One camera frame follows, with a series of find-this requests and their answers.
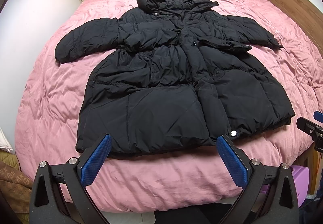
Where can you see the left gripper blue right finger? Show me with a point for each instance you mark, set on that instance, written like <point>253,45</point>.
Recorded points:
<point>235,160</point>

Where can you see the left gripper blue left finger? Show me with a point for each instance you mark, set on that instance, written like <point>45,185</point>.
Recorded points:
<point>92,159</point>

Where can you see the black hooded puffer coat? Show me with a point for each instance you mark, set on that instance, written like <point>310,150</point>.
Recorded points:
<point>179,76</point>

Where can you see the pink bed duvet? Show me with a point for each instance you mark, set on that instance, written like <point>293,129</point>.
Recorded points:
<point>47,121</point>

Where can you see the purple plastic stool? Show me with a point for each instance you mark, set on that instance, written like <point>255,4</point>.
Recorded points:
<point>301,177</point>

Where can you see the brown patterned blanket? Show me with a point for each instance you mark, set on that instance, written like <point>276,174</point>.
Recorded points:
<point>16,187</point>

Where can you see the white pillow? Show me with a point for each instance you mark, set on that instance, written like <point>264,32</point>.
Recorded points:
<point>4,143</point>

